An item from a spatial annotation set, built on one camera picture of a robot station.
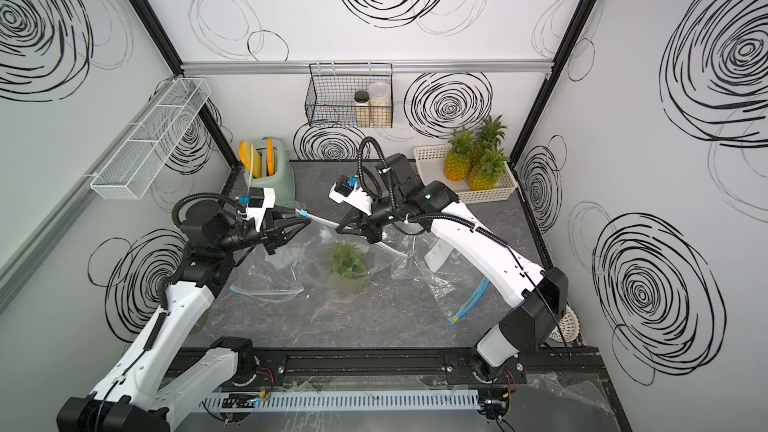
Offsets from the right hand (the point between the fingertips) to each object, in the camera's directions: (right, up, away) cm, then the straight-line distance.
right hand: (341, 229), depth 65 cm
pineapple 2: (+35, +18, +41) cm, 57 cm away
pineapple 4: (+43, +13, +34) cm, 57 cm away
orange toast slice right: (-27, +19, +28) cm, 44 cm away
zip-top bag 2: (+30, -19, +18) cm, 40 cm away
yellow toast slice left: (-33, +19, +28) cm, 47 cm away
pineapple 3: (+45, +27, +36) cm, 64 cm away
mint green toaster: (-25, +12, +32) cm, 42 cm away
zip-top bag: (-23, -17, +20) cm, 35 cm away
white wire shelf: (-52, +14, +7) cm, 54 cm away
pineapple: (0, -11, +7) cm, 13 cm away
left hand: (-8, +2, 0) cm, 8 cm away
